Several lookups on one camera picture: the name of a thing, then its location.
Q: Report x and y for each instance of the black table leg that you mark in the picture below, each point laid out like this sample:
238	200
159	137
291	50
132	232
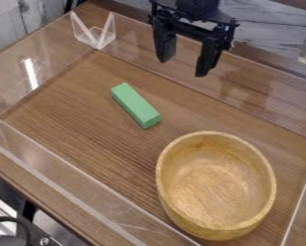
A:
28	211

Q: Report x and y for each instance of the brown wooden bowl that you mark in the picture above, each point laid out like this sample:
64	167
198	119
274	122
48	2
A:
215	185

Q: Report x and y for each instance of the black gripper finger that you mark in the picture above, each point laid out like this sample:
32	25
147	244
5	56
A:
208	57
164	39

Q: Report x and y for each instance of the green rectangular block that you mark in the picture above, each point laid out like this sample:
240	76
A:
136	106

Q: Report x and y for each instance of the clear acrylic corner bracket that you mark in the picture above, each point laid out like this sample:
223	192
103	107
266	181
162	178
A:
95	37

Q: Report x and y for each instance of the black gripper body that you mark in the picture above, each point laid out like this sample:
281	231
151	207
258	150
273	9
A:
196	19

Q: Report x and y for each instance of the clear acrylic front wall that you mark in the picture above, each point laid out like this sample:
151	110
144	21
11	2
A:
87	167

